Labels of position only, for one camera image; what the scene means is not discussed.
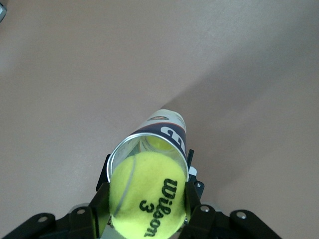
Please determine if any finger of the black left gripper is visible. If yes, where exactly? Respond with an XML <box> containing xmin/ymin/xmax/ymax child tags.
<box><xmin>96</xmin><ymin>153</ymin><xmax>112</xmax><ymax>190</ymax></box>
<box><xmin>185</xmin><ymin>148</ymin><xmax>205</xmax><ymax>207</ymax></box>

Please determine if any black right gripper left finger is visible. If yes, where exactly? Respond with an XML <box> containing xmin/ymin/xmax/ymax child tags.
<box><xmin>2</xmin><ymin>181</ymin><xmax>112</xmax><ymax>239</ymax></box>

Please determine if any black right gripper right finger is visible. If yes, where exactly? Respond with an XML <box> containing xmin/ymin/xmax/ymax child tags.
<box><xmin>184</xmin><ymin>181</ymin><xmax>282</xmax><ymax>239</ymax></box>

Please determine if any clear tennis ball can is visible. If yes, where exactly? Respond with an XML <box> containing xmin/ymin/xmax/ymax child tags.
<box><xmin>106</xmin><ymin>109</ymin><xmax>189</xmax><ymax>190</ymax></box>

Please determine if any tennis ball Roland Garros print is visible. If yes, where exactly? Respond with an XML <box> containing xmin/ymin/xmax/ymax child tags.
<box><xmin>146</xmin><ymin>135</ymin><xmax>174</xmax><ymax>152</ymax></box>

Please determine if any tennis ball Wilson 3 print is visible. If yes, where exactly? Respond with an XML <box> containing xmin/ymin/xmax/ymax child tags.
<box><xmin>109</xmin><ymin>152</ymin><xmax>191</xmax><ymax>239</ymax></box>

